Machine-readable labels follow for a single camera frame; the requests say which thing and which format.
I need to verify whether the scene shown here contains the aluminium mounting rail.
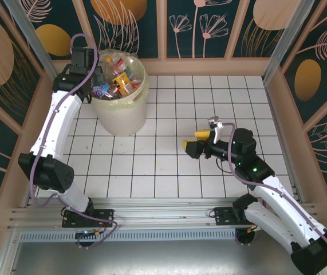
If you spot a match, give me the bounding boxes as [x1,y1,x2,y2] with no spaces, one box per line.
[7,197,323,230]

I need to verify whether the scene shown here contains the cream plastic waste bin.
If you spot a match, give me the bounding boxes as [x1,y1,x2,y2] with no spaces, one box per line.
[90,50,149,137]

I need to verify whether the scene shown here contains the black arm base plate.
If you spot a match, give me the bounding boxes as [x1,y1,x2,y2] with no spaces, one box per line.
[62,208,115,229]
[214,206,249,227]

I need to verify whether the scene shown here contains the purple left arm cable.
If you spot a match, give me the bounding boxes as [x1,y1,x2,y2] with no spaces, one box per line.
[29,33,119,249]

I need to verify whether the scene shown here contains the slotted grey cable duct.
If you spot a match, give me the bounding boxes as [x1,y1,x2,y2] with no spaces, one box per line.
[18,230,238,243]

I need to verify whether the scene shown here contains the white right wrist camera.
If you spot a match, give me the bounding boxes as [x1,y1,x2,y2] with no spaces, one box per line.
[207,115,224,144]

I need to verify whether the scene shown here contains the grey metal front panel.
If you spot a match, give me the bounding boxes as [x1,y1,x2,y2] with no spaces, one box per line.
[0,227,327,275]

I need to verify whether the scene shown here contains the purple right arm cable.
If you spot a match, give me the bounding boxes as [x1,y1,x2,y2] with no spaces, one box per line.
[222,122,327,273]

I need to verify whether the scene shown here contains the small green circuit board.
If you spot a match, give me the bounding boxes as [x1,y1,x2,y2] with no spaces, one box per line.
[75,230,96,239]

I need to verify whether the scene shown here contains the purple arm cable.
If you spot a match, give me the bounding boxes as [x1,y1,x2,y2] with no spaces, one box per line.
[222,122,327,273]
[29,33,119,249]

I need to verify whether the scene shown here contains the aluminium frame post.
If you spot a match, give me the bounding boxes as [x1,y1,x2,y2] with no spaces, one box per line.
[2,0,64,88]
[262,0,317,84]

